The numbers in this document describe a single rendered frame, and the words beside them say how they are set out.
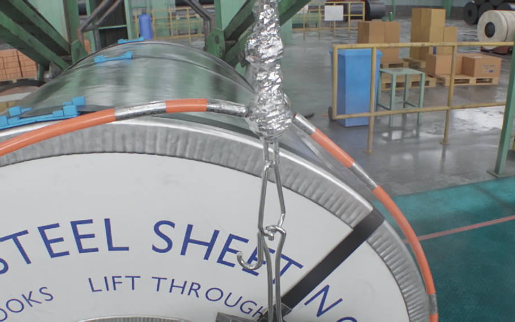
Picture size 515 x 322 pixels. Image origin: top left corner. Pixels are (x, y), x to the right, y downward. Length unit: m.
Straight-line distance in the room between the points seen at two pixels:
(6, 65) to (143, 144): 11.39
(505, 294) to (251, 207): 2.11
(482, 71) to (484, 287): 6.32
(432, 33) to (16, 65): 10.34
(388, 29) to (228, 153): 9.20
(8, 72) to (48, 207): 11.32
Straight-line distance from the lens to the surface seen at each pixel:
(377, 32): 9.54
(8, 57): 11.83
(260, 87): 0.39
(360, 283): 0.71
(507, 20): 14.01
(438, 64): 8.39
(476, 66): 8.38
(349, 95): 4.91
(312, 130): 0.42
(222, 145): 0.53
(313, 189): 0.58
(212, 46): 2.18
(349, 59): 4.81
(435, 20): 10.18
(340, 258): 0.66
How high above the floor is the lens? 1.49
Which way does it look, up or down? 22 degrees down
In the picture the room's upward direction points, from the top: 3 degrees counter-clockwise
